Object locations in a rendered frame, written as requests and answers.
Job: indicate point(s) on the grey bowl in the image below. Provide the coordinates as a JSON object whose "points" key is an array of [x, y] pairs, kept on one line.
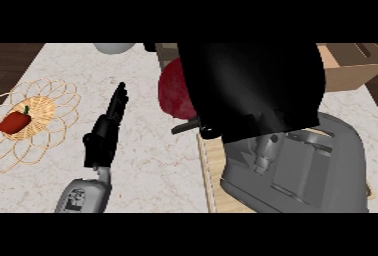
{"points": [[113, 47]]}

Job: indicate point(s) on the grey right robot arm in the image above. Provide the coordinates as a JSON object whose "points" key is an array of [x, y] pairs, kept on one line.
{"points": [[304, 166]]}

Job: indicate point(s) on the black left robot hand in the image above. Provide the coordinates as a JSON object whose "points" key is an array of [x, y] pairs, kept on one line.
{"points": [[103, 133]]}

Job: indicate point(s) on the red bell pepper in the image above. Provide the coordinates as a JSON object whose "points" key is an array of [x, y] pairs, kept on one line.
{"points": [[14, 122]]}

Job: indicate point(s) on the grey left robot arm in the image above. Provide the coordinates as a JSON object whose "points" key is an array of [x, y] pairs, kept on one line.
{"points": [[82, 196]]}

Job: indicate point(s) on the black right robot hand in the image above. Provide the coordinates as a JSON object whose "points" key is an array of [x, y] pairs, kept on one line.
{"points": [[251, 90]]}

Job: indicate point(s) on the dark red fruit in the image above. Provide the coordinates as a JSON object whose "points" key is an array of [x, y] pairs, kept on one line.
{"points": [[174, 90]]}

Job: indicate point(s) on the brown cardboard box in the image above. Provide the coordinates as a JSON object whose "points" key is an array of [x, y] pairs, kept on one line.
{"points": [[347, 68]]}

